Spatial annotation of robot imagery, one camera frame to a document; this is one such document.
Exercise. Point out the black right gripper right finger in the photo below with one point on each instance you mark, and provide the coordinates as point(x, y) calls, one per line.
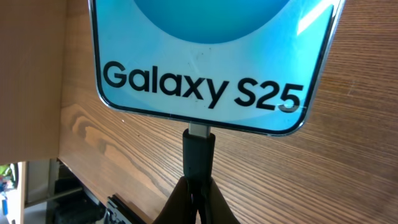
point(217, 210)

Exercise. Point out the blue Galaxy S25 smartphone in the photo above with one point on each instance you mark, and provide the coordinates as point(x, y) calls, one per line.
point(251, 66)

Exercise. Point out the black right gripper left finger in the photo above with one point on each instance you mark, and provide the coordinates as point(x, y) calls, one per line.
point(178, 208)

